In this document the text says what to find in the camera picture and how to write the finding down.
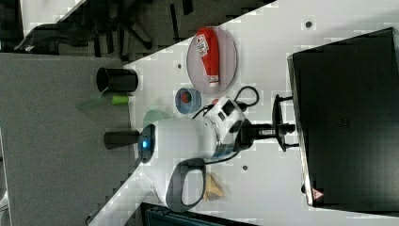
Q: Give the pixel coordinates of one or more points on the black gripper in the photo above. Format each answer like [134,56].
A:
[249,132]

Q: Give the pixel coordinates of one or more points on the black toaster oven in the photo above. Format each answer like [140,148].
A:
[345,97]

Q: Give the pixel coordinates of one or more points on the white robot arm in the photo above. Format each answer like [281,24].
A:
[174,154]

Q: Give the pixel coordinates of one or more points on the grey round plate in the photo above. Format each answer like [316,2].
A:
[227,64]

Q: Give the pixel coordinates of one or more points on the peeled toy banana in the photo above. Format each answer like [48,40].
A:
[212,189]

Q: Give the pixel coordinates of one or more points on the blue bowl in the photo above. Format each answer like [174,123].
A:
[191,107]

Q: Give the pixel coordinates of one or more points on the red strawberry in bowl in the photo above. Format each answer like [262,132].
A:
[186,97]

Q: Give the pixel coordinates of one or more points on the red ketchup bottle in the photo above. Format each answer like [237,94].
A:
[207,44]

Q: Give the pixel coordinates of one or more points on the green oval basin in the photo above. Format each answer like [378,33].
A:
[155,115]

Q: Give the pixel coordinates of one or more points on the teal crate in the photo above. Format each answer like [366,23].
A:
[156,215]

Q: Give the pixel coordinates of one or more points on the black cylinder lower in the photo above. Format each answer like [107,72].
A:
[117,139]

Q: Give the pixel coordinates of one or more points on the black cylinder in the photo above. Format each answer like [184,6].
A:
[117,139]
[116,80]

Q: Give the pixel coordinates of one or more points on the black cylinder upper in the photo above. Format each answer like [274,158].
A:
[116,80]

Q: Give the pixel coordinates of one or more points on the green glass bottle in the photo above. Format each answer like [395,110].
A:
[102,100]

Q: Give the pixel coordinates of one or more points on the black office chair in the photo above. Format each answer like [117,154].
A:
[95,19]

